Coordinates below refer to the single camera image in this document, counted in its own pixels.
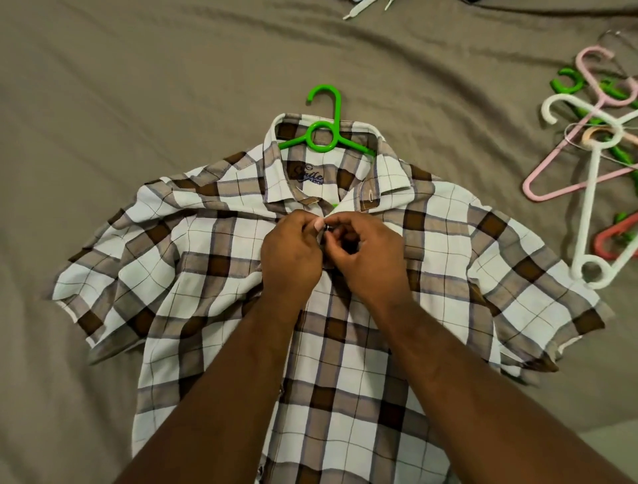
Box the light blue garment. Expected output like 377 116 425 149
342 0 396 21

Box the person's left hand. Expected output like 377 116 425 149
259 209 326 303

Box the bed with taupe sheet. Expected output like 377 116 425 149
0 0 638 484

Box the person's right forearm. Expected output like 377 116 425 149
371 294 634 484

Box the green plastic hanger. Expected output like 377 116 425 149
278 84 379 159

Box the person's right hand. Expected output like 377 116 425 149
317 211 415 312

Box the pile of coloured plastic hangers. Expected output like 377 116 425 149
521 30 638 291

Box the person's left forearm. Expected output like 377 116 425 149
114 289 320 484

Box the brown white plaid shirt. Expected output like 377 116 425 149
52 112 616 484

